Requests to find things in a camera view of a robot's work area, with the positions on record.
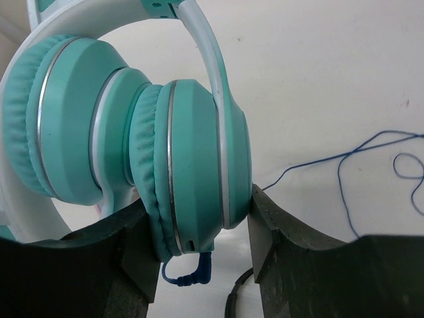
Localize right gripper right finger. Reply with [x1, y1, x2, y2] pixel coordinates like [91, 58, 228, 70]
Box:
[248, 185, 423, 317]

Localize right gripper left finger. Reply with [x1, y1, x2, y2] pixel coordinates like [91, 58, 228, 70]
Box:
[1, 201, 160, 317]

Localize blue headphone cable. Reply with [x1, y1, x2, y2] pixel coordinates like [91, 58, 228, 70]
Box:
[160, 131, 424, 288]

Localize teal cat ear headphones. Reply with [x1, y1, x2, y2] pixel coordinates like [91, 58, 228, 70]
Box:
[1, 1, 252, 262]

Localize small black headphones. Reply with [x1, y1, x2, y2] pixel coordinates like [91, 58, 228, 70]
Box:
[224, 268, 254, 318]

